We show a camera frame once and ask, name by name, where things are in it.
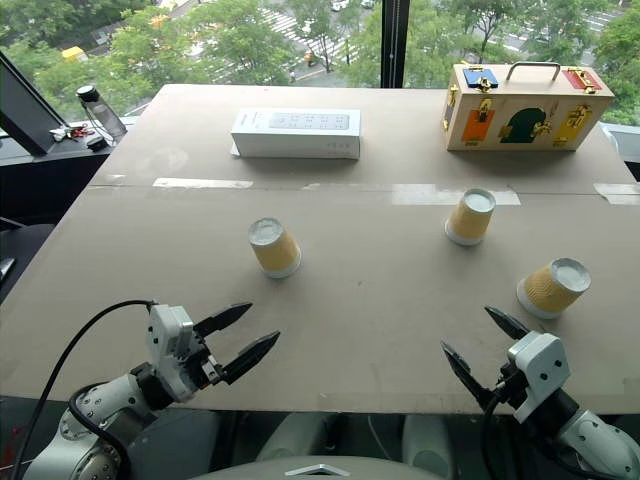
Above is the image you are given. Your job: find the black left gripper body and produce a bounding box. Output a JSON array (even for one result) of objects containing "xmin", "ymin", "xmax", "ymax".
[{"xmin": 191, "ymin": 333, "xmax": 226, "ymax": 392}]

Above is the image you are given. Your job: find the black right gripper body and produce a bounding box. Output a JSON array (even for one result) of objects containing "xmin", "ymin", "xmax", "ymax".
[{"xmin": 492, "ymin": 363, "xmax": 531, "ymax": 413}]

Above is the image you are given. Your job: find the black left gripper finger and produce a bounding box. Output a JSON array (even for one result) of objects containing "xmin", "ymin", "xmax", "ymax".
[
  {"xmin": 219, "ymin": 329, "xmax": 282, "ymax": 386},
  {"xmin": 193, "ymin": 301, "xmax": 254, "ymax": 338}
]

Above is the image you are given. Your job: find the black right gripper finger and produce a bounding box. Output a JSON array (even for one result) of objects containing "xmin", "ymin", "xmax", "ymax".
[
  {"xmin": 439, "ymin": 340, "xmax": 497, "ymax": 409},
  {"xmin": 483, "ymin": 305, "xmax": 532, "ymax": 343}
]

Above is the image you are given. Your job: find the yellow ribbed paper cup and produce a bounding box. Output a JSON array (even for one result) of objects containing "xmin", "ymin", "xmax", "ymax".
[
  {"xmin": 248, "ymin": 216, "xmax": 303, "ymax": 280},
  {"xmin": 443, "ymin": 187, "xmax": 497, "ymax": 247},
  {"xmin": 515, "ymin": 257, "xmax": 593, "ymax": 321}
]

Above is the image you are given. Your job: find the grey rounded shape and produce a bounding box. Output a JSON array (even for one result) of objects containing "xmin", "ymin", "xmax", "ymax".
[
  {"xmin": 253, "ymin": 413, "xmax": 332, "ymax": 465},
  {"xmin": 401, "ymin": 414, "xmax": 455, "ymax": 479}
]

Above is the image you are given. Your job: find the grey robot torso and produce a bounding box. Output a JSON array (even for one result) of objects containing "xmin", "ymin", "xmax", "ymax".
[{"xmin": 192, "ymin": 451, "xmax": 454, "ymax": 480}]

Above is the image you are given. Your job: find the clear tape strip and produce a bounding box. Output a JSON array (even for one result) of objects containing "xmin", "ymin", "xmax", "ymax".
[
  {"xmin": 592, "ymin": 182, "xmax": 640, "ymax": 207},
  {"xmin": 391, "ymin": 183, "xmax": 522, "ymax": 207}
]

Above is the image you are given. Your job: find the white rectangular cardboard box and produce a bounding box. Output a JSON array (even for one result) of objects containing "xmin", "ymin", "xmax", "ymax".
[{"xmin": 229, "ymin": 107, "xmax": 362, "ymax": 160}]

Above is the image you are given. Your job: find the black side table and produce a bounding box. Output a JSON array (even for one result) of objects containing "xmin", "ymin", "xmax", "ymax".
[{"xmin": 0, "ymin": 216, "xmax": 56, "ymax": 307}]

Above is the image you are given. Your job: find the clear bottle with black cap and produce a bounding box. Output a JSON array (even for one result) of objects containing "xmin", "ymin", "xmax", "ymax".
[{"xmin": 75, "ymin": 84, "xmax": 129, "ymax": 146}]

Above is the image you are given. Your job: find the bunch of keys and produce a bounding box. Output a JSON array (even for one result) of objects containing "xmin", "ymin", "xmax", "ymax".
[{"xmin": 48, "ymin": 124, "xmax": 96, "ymax": 143}]

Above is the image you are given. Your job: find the dark slanted panel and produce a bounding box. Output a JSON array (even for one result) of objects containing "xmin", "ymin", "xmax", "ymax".
[{"xmin": 0, "ymin": 49, "xmax": 69, "ymax": 156}]

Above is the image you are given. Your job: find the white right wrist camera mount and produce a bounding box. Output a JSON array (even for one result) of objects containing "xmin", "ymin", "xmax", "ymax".
[{"xmin": 505, "ymin": 330, "xmax": 572, "ymax": 425}]

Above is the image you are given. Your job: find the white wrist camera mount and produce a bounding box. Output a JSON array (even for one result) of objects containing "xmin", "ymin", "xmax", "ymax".
[
  {"xmin": 505, "ymin": 330, "xmax": 572, "ymax": 425},
  {"xmin": 144, "ymin": 303, "xmax": 209, "ymax": 402}
]

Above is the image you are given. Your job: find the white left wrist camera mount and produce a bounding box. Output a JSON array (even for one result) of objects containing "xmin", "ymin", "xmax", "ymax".
[{"xmin": 144, "ymin": 303, "xmax": 209, "ymax": 402}]

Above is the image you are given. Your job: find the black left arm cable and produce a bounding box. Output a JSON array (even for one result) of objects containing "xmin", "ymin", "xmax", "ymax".
[{"xmin": 9, "ymin": 298, "xmax": 157, "ymax": 480}]

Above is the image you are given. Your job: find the wooden latch box with handle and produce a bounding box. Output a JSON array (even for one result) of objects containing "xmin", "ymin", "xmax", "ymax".
[{"xmin": 440, "ymin": 61, "xmax": 616, "ymax": 153}]

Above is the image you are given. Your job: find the black window frame post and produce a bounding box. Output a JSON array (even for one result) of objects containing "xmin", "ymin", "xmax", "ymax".
[{"xmin": 379, "ymin": 0, "xmax": 412, "ymax": 90}]

